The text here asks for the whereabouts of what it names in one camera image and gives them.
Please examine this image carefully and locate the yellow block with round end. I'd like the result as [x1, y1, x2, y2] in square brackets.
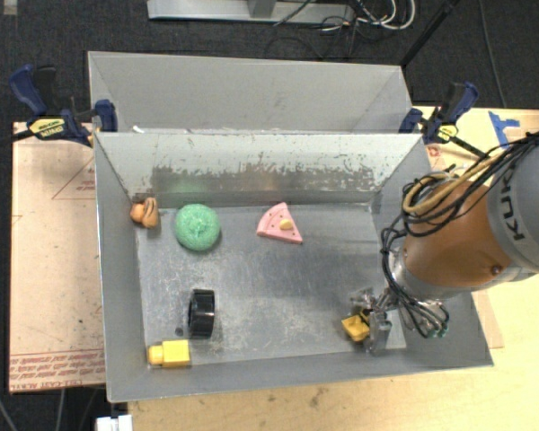
[146, 339, 192, 369]

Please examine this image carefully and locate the green round sponge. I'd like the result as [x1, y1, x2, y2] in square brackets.
[173, 202, 222, 252]

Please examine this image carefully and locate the grey metal bin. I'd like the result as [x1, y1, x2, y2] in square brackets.
[87, 50, 495, 404]

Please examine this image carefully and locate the black ring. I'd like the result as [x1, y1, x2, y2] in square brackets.
[187, 288, 216, 340]

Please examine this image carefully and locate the pink toy wedge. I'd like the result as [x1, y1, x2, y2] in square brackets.
[256, 201, 305, 245]

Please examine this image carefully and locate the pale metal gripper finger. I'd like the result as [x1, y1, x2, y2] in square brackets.
[365, 310, 393, 356]
[350, 286, 381, 309]

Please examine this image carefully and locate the brown cardboard board, red print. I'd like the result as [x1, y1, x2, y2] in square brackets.
[8, 121, 505, 395]

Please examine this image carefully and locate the small yellow toy piece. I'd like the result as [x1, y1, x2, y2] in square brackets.
[340, 313, 371, 342]

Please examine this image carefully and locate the orange toy pastry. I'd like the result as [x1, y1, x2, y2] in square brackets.
[129, 197, 160, 230]

